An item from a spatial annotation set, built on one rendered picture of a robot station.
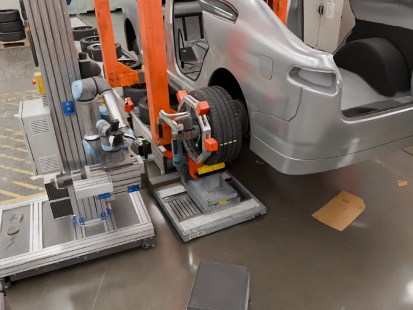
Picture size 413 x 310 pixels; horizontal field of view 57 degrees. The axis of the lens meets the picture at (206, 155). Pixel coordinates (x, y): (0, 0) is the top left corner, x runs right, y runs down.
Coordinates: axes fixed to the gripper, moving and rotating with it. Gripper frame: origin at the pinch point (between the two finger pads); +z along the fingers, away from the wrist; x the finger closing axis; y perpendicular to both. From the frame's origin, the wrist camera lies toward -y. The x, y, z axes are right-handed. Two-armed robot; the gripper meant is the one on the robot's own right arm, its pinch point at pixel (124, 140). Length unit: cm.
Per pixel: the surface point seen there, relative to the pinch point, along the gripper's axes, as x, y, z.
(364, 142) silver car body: -150, 4, 61
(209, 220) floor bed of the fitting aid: -94, 104, -28
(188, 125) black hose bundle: -71, 14, -38
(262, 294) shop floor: -81, 114, 55
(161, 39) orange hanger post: -82, -39, -103
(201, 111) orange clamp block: -79, 3, -34
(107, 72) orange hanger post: -113, 35, -295
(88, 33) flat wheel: -246, 49, -730
